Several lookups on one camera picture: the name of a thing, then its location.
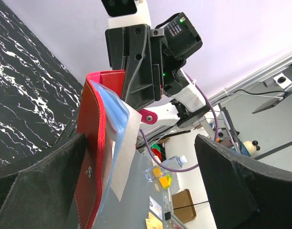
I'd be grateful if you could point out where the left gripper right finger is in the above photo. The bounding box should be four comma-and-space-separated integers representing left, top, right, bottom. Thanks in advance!
195, 135, 292, 229

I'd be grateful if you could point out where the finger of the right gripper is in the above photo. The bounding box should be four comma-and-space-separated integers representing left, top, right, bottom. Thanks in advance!
105, 27, 129, 70
122, 24, 154, 111

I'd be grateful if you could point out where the red leather card holder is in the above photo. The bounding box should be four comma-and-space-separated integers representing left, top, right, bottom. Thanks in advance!
73, 69, 158, 229

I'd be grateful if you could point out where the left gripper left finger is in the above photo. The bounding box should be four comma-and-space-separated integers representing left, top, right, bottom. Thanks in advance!
0, 134, 86, 229

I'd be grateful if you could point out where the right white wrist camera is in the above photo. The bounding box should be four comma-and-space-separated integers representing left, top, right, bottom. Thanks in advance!
101, 0, 152, 29

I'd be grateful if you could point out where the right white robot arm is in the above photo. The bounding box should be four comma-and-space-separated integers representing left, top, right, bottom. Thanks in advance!
105, 11, 210, 134

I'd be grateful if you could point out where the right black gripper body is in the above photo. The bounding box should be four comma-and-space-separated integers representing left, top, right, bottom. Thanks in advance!
149, 28, 187, 101

